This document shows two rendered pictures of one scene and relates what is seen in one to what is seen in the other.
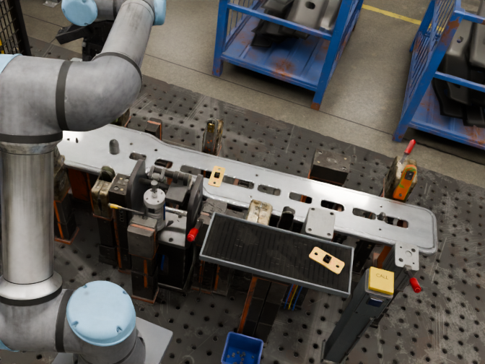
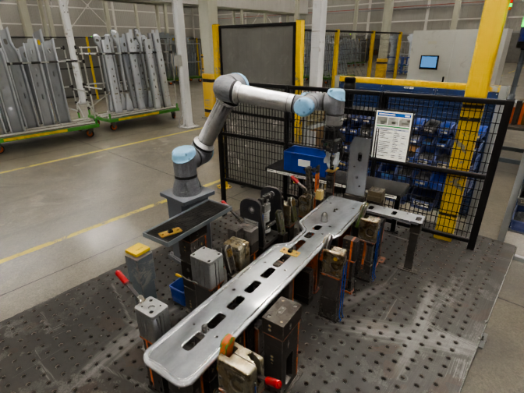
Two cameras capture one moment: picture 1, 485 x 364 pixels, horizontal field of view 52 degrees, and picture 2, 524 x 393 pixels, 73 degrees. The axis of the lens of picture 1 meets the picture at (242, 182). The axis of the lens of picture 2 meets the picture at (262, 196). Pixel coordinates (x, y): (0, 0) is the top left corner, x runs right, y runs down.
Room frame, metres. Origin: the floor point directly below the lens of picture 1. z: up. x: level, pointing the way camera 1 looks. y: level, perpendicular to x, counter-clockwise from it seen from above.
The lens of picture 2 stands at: (1.58, -1.08, 1.82)
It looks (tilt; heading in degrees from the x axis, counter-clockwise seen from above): 24 degrees down; 119
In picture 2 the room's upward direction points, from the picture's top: straight up
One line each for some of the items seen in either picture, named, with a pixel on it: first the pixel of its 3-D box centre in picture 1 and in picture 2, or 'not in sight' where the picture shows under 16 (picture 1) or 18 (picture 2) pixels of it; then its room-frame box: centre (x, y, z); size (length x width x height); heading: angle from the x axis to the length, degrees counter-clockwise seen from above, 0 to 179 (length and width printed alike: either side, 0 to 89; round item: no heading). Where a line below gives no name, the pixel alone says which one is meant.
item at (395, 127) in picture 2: not in sight; (391, 136); (1.24, 1.09, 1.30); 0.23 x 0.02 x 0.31; 175
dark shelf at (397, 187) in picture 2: not in sight; (332, 177); (0.93, 1.00, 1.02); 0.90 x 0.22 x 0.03; 175
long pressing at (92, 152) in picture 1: (223, 177); (289, 256); (1.06, 0.06, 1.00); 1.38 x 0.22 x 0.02; 85
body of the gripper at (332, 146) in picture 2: (100, 36); (332, 138); (1.09, 0.43, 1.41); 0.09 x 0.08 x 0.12; 84
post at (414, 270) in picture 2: not in sight; (412, 245); (1.49, 0.67, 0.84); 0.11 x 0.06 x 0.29; 175
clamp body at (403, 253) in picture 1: (385, 287); (157, 348); (0.84, -0.49, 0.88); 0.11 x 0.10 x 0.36; 175
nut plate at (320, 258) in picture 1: (327, 258); (170, 231); (0.71, -0.24, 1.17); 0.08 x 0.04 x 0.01; 66
